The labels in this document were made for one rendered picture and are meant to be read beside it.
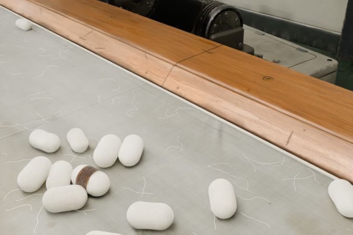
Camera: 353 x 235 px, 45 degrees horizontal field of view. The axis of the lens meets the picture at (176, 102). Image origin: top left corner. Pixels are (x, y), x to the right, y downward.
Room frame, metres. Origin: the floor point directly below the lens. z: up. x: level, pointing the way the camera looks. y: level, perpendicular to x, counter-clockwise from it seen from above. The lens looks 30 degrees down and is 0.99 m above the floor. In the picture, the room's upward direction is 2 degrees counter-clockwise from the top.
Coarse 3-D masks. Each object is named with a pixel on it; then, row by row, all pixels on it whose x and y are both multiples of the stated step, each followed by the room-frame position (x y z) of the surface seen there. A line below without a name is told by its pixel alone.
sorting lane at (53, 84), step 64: (0, 64) 0.56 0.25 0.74; (64, 64) 0.55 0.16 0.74; (0, 128) 0.39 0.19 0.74; (64, 128) 0.39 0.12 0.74; (128, 128) 0.38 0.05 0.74; (192, 128) 0.38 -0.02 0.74; (0, 192) 0.29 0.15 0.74; (128, 192) 0.28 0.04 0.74; (192, 192) 0.28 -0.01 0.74; (256, 192) 0.28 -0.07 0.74; (320, 192) 0.27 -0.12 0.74
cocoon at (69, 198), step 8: (48, 192) 0.26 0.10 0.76; (56, 192) 0.26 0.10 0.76; (64, 192) 0.26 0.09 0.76; (72, 192) 0.26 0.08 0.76; (80, 192) 0.26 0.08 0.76; (48, 200) 0.26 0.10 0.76; (56, 200) 0.26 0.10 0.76; (64, 200) 0.26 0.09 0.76; (72, 200) 0.26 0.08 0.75; (80, 200) 0.26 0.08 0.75; (48, 208) 0.25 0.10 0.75; (56, 208) 0.25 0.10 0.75; (64, 208) 0.26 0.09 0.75; (72, 208) 0.26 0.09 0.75
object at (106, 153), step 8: (104, 136) 0.34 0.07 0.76; (112, 136) 0.34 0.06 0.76; (104, 144) 0.32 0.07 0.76; (112, 144) 0.33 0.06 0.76; (120, 144) 0.33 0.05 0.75; (96, 152) 0.32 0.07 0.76; (104, 152) 0.31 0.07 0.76; (112, 152) 0.32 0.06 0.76; (96, 160) 0.31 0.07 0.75; (104, 160) 0.31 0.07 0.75; (112, 160) 0.31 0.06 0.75
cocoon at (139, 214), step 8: (128, 208) 0.25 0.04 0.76; (136, 208) 0.24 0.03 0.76; (144, 208) 0.24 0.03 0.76; (152, 208) 0.24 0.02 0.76; (160, 208) 0.24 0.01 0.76; (168, 208) 0.24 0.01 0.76; (128, 216) 0.24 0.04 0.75; (136, 216) 0.24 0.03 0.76; (144, 216) 0.24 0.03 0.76; (152, 216) 0.24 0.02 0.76; (160, 216) 0.23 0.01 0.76; (168, 216) 0.24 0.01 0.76; (136, 224) 0.23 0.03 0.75; (144, 224) 0.23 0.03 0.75; (152, 224) 0.23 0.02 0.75; (160, 224) 0.23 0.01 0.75; (168, 224) 0.23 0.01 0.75
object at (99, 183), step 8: (80, 168) 0.29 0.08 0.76; (72, 176) 0.29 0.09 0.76; (96, 176) 0.28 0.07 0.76; (104, 176) 0.28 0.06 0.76; (88, 184) 0.27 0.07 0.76; (96, 184) 0.27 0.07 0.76; (104, 184) 0.28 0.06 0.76; (88, 192) 0.27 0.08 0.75; (96, 192) 0.27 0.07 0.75; (104, 192) 0.27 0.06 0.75
